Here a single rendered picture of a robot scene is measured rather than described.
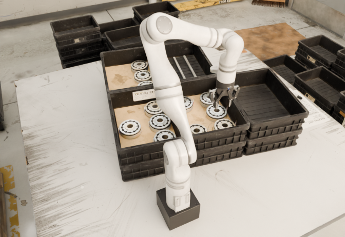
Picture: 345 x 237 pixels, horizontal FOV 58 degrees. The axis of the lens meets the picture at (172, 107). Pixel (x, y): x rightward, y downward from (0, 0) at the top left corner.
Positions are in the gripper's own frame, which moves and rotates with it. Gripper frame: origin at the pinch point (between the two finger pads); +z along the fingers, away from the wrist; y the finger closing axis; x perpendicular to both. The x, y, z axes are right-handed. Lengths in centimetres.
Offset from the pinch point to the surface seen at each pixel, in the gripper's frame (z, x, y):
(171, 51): 13, 70, -4
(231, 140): 16.2, -7.7, 3.1
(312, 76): 59, 75, 118
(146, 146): 8.2, -8.1, -36.5
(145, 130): 17.4, 10.6, -33.6
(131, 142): 17.5, 4.5, -41.2
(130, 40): 51, 161, -17
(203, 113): 17.4, 14.6, -2.2
